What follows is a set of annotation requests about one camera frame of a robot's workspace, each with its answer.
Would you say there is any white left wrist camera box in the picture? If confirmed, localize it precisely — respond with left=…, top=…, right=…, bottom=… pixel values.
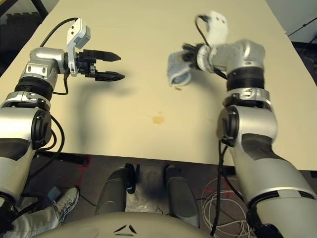
left=65, top=17, right=91, bottom=76

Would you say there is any large yellowish liquid puddle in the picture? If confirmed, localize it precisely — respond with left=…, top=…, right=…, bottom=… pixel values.
left=141, top=111, right=166, bottom=126

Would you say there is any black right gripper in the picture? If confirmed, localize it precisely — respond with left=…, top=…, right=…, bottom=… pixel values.
left=182, top=43, right=201, bottom=69

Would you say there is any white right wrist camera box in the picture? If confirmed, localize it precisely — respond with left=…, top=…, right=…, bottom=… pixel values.
left=197, top=10, right=230, bottom=72

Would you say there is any beige robot torso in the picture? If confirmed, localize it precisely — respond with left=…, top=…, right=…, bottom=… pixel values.
left=58, top=212, right=211, bottom=238

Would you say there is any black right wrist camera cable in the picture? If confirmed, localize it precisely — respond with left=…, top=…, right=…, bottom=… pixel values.
left=195, top=14, right=227, bottom=80

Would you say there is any white cable coil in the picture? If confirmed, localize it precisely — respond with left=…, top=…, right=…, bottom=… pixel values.
left=200, top=178, right=254, bottom=238

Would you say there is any light grey trouser leg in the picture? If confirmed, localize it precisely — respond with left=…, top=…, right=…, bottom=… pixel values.
left=8, top=205, right=60, bottom=238

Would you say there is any white grey sneaker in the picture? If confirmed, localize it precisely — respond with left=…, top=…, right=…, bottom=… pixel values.
left=51, top=187, right=80, bottom=224

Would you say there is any grey robot leg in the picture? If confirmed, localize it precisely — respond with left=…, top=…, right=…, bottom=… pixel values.
left=164, top=165, right=200, bottom=228
left=95, top=163, right=137, bottom=216

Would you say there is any black metal frame leg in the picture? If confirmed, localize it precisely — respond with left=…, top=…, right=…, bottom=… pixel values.
left=35, top=0, right=51, bottom=16

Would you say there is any black right elbow cable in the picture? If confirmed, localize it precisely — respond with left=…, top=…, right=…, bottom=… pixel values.
left=210, top=140, right=249, bottom=236

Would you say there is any grey right robot leg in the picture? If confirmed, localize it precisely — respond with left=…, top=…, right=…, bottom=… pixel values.
left=164, top=165, right=200, bottom=228

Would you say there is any blue terry rag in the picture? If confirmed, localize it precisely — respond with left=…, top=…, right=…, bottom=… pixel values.
left=167, top=48, right=193, bottom=88

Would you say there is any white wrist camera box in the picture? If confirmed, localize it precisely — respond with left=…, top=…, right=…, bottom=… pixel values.
left=197, top=10, right=230, bottom=72
left=65, top=17, right=91, bottom=76

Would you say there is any thin black floor cable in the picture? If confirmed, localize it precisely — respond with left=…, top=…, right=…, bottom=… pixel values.
left=79, top=194, right=98, bottom=207

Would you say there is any black elbow cable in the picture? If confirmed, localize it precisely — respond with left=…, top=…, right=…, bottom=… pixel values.
left=22, top=116, right=66, bottom=189
left=210, top=140, right=249, bottom=236

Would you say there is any black left wrist camera cable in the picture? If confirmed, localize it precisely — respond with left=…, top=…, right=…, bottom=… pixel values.
left=39, top=17, right=80, bottom=96

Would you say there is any blue-grey foot pedal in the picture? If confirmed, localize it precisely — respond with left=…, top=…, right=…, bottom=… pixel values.
left=47, top=187, right=61, bottom=202

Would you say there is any black left elbow cable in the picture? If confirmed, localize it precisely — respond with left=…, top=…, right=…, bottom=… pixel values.
left=22, top=116, right=66, bottom=189

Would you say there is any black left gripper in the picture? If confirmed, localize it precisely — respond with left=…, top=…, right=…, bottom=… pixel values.
left=75, top=49, right=125, bottom=82

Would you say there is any grey left robot leg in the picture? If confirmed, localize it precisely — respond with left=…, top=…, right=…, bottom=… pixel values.
left=95, top=163, right=137, bottom=216

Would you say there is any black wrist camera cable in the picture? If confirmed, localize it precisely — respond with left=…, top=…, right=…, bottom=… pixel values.
left=39, top=17, right=80, bottom=96
left=195, top=14, right=227, bottom=80

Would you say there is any black puzzle foam mat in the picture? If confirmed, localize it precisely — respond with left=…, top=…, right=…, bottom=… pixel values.
left=0, top=12, right=43, bottom=76

